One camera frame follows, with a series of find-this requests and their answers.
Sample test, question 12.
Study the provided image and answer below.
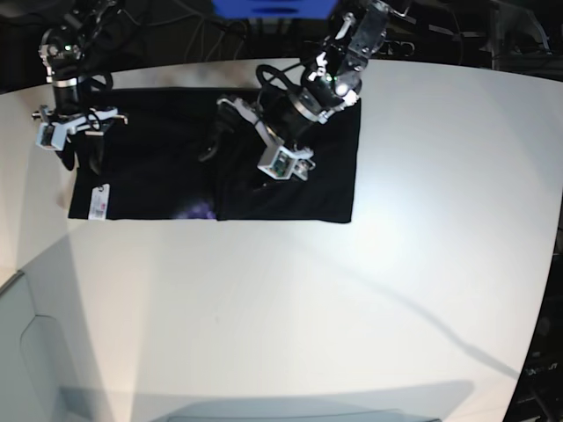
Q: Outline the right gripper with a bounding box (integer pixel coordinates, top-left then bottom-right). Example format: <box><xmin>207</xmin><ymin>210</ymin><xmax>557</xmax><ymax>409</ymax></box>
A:
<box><xmin>32</xmin><ymin>78</ymin><xmax>128</xmax><ymax>174</ymax></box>

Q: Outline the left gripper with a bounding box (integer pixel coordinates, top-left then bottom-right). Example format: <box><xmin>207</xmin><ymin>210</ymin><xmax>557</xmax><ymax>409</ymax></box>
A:
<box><xmin>198</xmin><ymin>88</ymin><xmax>316</xmax><ymax>180</ymax></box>

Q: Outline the black T-shirt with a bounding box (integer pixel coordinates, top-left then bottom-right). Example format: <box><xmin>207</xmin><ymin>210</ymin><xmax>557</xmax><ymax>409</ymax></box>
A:
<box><xmin>69</xmin><ymin>88</ymin><xmax>362</xmax><ymax>223</ymax></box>

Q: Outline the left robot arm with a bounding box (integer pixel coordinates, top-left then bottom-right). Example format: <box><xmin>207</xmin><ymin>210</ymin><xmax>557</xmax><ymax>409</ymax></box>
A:
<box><xmin>198</xmin><ymin>1</ymin><xmax>411</xmax><ymax>181</ymax></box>

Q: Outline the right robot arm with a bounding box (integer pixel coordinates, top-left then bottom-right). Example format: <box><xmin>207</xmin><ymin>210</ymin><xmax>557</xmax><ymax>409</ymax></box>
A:
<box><xmin>32</xmin><ymin>1</ymin><xmax>128</xmax><ymax>174</ymax></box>

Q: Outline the white clothing tag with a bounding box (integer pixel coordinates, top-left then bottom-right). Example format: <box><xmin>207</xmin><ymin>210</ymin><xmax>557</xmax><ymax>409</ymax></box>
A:
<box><xmin>88</xmin><ymin>184</ymin><xmax>110</xmax><ymax>221</ymax></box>

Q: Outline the blue box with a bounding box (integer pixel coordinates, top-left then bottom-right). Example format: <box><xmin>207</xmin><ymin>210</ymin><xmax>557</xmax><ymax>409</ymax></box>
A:
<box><xmin>212</xmin><ymin>0</ymin><xmax>338</xmax><ymax>19</ymax></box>

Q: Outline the black power strip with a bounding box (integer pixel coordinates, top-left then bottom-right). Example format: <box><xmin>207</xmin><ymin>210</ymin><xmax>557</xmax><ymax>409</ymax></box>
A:
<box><xmin>296</xmin><ymin>40</ymin><xmax>415</xmax><ymax>60</ymax></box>

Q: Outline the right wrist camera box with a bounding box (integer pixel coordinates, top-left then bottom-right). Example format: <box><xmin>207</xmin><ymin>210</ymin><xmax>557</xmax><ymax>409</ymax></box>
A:
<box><xmin>36</xmin><ymin>122</ymin><xmax>67</xmax><ymax>151</ymax></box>

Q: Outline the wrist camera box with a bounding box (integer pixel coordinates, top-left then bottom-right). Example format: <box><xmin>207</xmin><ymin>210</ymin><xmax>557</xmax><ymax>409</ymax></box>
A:
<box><xmin>257</xmin><ymin>146</ymin><xmax>297</xmax><ymax>180</ymax></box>
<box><xmin>36</xmin><ymin>122</ymin><xmax>67</xmax><ymax>151</ymax></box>

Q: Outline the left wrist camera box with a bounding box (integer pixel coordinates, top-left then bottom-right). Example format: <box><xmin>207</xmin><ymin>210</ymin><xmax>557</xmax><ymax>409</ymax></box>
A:
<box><xmin>257</xmin><ymin>146</ymin><xmax>297</xmax><ymax>180</ymax></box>

